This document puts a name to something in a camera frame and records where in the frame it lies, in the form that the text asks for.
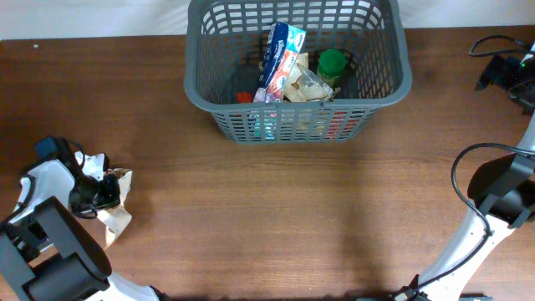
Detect brown white snack bag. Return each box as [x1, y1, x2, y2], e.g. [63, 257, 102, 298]
[97, 168, 133, 250]

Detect orange pasta package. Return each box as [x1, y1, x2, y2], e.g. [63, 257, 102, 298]
[232, 91, 360, 141]

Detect green lidded glass jar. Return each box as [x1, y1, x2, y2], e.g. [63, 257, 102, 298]
[317, 48, 347, 88]

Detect grey plastic shopping basket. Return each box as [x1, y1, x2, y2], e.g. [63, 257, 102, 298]
[184, 0, 412, 144]

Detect white brown panko bag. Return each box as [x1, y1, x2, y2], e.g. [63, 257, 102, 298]
[257, 52, 335, 104]

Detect Kleenex tissue multipack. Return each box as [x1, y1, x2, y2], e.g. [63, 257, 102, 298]
[250, 21, 308, 141]

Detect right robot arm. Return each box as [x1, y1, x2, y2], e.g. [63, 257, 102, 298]
[392, 41, 534, 300]

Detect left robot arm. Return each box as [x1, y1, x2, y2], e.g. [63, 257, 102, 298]
[1, 136, 168, 301]

